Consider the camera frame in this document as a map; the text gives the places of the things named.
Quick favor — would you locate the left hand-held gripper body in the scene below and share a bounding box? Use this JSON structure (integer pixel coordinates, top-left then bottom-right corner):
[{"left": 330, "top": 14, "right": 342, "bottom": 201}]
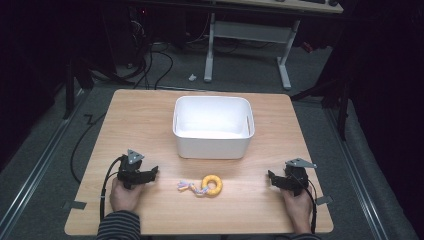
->
[{"left": 116, "top": 149, "right": 152, "bottom": 191}]

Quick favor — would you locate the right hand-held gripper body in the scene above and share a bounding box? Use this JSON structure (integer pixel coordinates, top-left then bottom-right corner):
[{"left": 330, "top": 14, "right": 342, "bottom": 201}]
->
[{"left": 279, "top": 157, "right": 318, "bottom": 198}]

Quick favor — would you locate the person's left hand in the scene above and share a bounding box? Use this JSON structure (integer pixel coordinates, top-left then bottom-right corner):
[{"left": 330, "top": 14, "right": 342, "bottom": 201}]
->
[{"left": 109, "top": 177, "right": 145, "bottom": 214}]

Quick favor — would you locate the person's right hand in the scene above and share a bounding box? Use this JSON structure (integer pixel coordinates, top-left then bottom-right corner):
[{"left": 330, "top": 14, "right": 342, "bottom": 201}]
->
[{"left": 280, "top": 185, "right": 315, "bottom": 235}]

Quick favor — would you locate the grey tape piece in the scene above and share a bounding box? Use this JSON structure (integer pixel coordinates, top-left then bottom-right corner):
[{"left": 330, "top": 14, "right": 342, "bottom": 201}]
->
[
  {"left": 314, "top": 195, "right": 334, "bottom": 206},
  {"left": 61, "top": 199, "right": 88, "bottom": 211}
]

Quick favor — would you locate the white plastic bin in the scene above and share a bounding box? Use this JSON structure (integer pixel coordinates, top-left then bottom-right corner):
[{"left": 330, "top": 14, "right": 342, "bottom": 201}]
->
[{"left": 171, "top": 95, "right": 256, "bottom": 160}]

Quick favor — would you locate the dark metal stand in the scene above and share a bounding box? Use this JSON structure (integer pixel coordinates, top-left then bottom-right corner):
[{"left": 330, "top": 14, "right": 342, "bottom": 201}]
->
[
  {"left": 61, "top": 56, "right": 96, "bottom": 121},
  {"left": 289, "top": 74, "right": 353, "bottom": 142}
]

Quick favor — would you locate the dark computer tower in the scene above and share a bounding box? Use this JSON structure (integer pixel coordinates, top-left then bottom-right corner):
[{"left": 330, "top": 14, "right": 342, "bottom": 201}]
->
[{"left": 101, "top": 4, "right": 154, "bottom": 69}]

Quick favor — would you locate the grey-legged desk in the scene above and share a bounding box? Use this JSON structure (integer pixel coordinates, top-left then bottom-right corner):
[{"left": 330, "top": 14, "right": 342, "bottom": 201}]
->
[{"left": 202, "top": 0, "right": 345, "bottom": 91}]

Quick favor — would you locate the right hand-held gripper black cable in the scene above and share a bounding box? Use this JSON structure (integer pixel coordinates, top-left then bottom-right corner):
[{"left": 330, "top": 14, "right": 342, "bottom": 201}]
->
[{"left": 289, "top": 173, "right": 318, "bottom": 234}]

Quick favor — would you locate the hand-held gripper black cable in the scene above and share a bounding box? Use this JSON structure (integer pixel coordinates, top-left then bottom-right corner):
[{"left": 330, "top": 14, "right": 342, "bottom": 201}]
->
[
  {"left": 98, "top": 155, "right": 124, "bottom": 222},
  {"left": 289, "top": 173, "right": 318, "bottom": 234}
]

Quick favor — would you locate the left hand-held gripper black cable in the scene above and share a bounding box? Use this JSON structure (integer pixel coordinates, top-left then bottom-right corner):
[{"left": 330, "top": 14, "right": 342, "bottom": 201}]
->
[{"left": 98, "top": 155, "right": 124, "bottom": 222}]

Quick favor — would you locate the black floor cable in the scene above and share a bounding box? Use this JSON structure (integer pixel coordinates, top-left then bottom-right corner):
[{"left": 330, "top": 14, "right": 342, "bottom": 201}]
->
[{"left": 69, "top": 113, "right": 108, "bottom": 185}]

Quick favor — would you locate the yellow ring rope toy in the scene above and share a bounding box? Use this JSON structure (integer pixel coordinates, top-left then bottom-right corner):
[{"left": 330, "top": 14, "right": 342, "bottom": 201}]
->
[{"left": 176, "top": 174, "right": 224, "bottom": 199}]

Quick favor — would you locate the metal floor rail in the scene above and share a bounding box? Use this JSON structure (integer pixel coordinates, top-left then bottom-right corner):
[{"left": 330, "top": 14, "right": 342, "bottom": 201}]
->
[
  {"left": 324, "top": 106, "right": 389, "bottom": 240},
  {"left": 0, "top": 88, "right": 86, "bottom": 234}
]

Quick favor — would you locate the bundle of black floor cables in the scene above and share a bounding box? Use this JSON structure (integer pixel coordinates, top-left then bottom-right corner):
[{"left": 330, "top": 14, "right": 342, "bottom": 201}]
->
[{"left": 89, "top": 39, "right": 175, "bottom": 91}]

